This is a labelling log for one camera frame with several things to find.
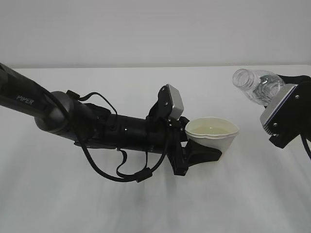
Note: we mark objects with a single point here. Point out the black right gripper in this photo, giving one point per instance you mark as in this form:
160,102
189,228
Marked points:
294,117

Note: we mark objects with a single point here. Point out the clear green-label water bottle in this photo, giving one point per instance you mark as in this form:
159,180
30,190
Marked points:
259,86

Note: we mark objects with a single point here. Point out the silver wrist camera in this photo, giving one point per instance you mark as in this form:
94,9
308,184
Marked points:
168,105
274,106

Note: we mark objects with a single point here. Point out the white paper cup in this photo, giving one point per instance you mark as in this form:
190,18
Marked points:
213,132

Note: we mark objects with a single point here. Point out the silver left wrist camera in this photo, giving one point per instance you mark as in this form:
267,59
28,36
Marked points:
168,105

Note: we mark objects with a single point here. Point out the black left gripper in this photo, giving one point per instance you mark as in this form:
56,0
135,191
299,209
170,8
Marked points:
166,137

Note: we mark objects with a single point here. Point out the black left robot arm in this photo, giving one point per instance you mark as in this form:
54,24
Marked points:
89,126

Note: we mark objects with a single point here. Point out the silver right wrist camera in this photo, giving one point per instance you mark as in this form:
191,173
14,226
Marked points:
274,106

